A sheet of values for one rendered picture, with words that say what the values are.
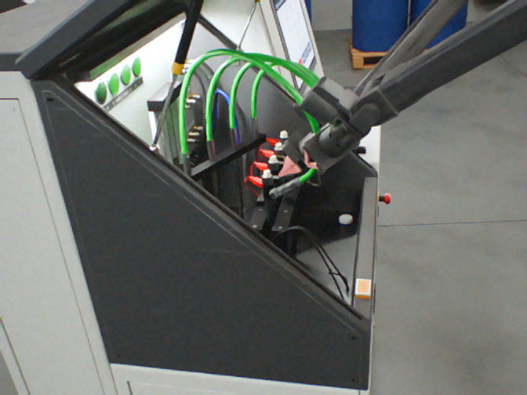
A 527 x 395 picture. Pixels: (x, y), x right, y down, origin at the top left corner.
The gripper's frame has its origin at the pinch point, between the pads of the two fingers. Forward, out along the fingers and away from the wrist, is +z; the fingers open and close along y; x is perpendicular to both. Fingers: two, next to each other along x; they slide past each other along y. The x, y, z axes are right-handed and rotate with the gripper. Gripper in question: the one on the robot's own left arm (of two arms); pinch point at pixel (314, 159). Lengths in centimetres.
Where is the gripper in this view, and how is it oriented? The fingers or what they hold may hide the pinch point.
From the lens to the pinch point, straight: 116.0
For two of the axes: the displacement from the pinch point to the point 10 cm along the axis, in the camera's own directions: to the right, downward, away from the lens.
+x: 5.9, 8.0, -0.4
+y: -7.4, 5.3, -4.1
